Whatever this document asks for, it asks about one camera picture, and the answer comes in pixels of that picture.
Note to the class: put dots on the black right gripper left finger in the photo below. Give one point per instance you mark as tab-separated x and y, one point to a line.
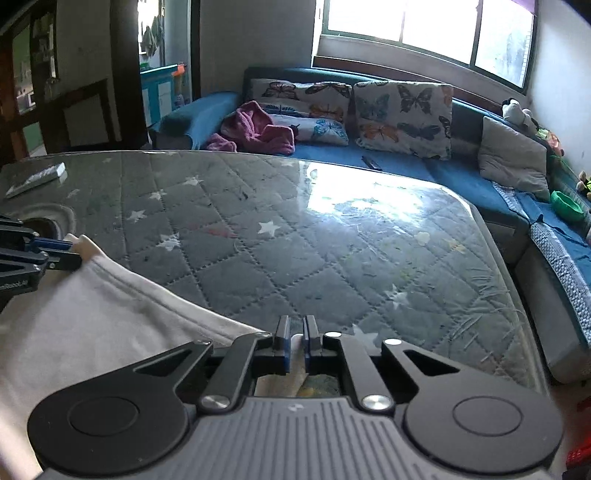
221	382

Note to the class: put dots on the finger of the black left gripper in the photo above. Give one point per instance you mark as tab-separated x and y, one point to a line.
44	244
63	261

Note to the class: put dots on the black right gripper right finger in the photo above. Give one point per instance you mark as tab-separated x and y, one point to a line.
370	377

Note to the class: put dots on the white cloth garment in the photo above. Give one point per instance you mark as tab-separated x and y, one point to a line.
82	324

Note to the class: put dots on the grey remote control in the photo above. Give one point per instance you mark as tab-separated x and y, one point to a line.
43	177

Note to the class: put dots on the blue white cabinet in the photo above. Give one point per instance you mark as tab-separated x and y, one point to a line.
159	92

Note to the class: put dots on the black remote on sofa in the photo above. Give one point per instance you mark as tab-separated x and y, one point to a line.
371	163

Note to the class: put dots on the small butterfly pillow lying flat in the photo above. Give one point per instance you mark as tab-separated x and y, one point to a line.
314	130

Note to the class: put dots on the pink crumpled garment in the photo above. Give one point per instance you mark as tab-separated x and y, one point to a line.
250	129

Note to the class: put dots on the right butterfly print pillow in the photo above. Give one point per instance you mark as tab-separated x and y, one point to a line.
413	118

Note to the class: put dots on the butterfly print pillow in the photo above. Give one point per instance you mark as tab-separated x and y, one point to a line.
326	99
413	118

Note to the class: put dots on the left butterfly print pillow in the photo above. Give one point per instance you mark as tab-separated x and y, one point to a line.
326	99

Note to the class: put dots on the blue corner sofa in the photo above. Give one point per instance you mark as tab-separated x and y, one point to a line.
547	260

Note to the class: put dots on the grey plain cushion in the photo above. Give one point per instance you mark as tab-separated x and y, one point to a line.
513	160

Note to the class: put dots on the green plastic bowl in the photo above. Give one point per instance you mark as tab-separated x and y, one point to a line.
566	208

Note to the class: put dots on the black white plush toy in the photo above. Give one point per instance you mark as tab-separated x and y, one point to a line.
520	117

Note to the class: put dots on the green brown plush toy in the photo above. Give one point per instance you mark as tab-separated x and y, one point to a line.
583	185

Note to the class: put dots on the dark wooden doorway frame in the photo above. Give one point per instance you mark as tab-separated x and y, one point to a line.
125	73

